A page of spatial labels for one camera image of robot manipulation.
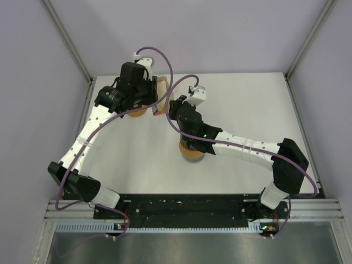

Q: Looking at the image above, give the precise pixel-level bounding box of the left aluminium corner post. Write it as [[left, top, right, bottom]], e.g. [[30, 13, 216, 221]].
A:
[[40, 0, 93, 83]]

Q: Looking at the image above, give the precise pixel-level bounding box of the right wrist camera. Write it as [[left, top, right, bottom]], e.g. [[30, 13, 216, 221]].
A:
[[186, 85, 207, 107]]

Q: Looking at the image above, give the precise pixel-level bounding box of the slotted cable duct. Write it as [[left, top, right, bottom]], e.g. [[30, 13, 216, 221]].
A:
[[56, 222, 275, 234]]

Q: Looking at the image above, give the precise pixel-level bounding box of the wooden ring with hole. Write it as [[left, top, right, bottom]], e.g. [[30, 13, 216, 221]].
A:
[[178, 134, 206, 160]]

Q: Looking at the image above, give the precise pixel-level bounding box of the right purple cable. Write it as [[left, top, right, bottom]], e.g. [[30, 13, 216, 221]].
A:
[[166, 74, 321, 239]]

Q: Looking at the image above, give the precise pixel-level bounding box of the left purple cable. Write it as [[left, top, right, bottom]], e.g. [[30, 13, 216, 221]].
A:
[[56, 46, 173, 241]]

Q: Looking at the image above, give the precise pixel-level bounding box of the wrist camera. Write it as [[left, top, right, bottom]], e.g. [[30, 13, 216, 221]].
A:
[[133, 52, 154, 81], [186, 85, 207, 107]]

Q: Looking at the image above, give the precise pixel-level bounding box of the right aluminium corner post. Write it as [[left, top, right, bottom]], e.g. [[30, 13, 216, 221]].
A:
[[284, 0, 337, 81]]

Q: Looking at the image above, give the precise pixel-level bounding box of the purple cable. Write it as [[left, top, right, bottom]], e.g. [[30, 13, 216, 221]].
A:
[[166, 74, 321, 239], [56, 46, 173, 241]]

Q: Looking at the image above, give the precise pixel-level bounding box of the grey glass server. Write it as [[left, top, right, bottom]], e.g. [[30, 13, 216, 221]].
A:
[[183, 155, 204, 163]]

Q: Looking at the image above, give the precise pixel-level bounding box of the orange filter box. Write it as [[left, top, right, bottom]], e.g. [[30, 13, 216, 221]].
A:
[[151, 76, 169, 116]]

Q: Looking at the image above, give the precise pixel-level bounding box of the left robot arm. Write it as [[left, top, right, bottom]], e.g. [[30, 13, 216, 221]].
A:
[[48, 58, 158, 218]]

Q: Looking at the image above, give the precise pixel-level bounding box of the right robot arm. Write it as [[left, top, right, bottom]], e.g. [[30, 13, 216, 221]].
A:
[[168, 95, 309, 218]]

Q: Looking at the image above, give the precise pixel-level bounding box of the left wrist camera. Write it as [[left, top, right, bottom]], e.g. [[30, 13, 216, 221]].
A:
[[133, 52, 154, 81]]

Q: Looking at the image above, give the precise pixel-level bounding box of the aluminium corner post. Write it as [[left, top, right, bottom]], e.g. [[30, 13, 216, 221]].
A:
[[40, 0, 93, 83], [284, 0, 337, 81]]

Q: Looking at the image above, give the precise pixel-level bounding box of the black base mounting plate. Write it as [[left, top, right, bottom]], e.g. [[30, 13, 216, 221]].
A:
[[93, 191, 292, 229]]

